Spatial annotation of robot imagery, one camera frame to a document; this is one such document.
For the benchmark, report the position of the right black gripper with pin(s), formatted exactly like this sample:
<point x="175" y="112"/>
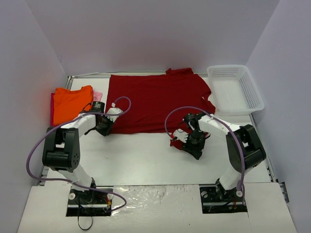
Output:
<point x="192" y="149"/>

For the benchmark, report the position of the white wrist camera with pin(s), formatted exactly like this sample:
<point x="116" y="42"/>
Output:
<point x="180" y="136"/>
<point x="113" y="113"/>

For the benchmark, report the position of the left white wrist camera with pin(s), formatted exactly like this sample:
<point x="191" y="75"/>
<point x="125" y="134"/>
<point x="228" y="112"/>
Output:
<point x="113" y="113"/>

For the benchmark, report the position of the folded light pink t-shirt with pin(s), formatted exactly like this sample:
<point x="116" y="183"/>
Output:
<point x="97" y="96"/>

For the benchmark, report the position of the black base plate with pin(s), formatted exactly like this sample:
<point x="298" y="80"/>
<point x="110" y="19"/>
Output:
<point x="89" y="203"/>
<point x="214" y="201"/>

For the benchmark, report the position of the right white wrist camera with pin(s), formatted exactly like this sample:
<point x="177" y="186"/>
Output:
<point x="180" y="136"/>

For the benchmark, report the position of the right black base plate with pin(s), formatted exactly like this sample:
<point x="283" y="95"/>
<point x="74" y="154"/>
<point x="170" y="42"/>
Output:
<point x="214" y="201"/>

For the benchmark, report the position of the aluminium table frame rail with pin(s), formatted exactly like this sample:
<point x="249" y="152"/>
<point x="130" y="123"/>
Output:
<point x="108" y="74"/>

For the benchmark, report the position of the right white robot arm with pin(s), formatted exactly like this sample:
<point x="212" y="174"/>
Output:
<point x="245" y="150"/>

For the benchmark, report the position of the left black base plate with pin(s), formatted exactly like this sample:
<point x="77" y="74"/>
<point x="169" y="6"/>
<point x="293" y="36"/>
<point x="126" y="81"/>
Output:
<point x="89" y="203"/>

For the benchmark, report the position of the folded orange t-shirt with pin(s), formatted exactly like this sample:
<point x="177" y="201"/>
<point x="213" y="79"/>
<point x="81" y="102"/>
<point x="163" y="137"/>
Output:
<point x="67" y="104"/>

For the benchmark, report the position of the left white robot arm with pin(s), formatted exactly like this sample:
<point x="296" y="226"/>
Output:
<point x="62" y="146"/>

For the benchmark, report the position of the dark red t-shirt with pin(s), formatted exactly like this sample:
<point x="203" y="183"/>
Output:
<point x="157" y="103"/>

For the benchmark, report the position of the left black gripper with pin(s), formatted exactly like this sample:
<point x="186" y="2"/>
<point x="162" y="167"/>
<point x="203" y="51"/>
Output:
<point x="104" y="128"/>

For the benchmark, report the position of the white plastic basket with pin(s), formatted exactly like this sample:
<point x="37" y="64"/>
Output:
<point x="234" y="90"/>

